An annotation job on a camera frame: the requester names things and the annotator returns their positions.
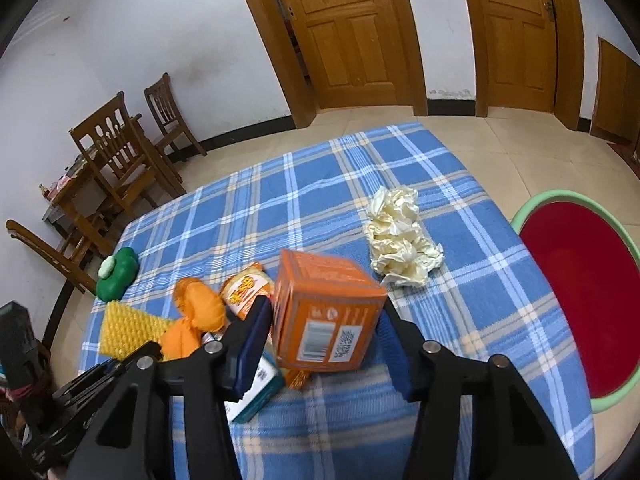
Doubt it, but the blue plaid tablecloth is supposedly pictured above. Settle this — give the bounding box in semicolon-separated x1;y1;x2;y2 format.
78;120;597;480

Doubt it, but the green flower-shaped container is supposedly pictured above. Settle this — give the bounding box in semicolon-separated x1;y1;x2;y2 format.
96;247;139;302

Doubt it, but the wooden dining table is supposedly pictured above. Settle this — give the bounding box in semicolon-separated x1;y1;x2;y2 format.
50;148;154;256

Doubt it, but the right wooden door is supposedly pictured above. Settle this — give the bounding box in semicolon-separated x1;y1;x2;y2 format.
480;0;556;112

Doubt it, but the orange wrapper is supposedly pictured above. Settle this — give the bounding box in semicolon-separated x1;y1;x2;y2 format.
160;278;227;361

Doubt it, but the small wooden cabinet door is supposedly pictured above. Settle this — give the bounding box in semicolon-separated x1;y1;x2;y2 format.
590;38;639;148

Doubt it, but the orange snack bag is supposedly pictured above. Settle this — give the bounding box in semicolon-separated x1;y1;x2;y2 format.
220;261;273;320

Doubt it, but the white blue medicine box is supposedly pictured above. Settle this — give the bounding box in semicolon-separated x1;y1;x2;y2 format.
224;351;284;424

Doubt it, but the wooden chair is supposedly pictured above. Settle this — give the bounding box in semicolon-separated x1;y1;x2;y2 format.
70;91;186;214
143;73;207;156
6;219;96;294

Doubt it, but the orange cardboard box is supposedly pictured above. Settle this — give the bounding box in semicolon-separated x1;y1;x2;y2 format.
271;249;387;373

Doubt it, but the near wooden chair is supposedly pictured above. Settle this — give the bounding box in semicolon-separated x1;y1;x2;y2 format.
70;91;186;214

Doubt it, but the left wooden door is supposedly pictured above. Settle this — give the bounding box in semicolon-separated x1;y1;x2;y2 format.
282;0;411;108

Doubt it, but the front wooden chair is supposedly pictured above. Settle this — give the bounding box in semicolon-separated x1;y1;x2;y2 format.
6;219;96;294

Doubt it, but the yellow sponge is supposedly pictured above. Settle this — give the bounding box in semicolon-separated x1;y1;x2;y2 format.
99;300;172;361

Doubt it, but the far wooden chair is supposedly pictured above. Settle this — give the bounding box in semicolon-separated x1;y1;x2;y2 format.
143;73;207;156

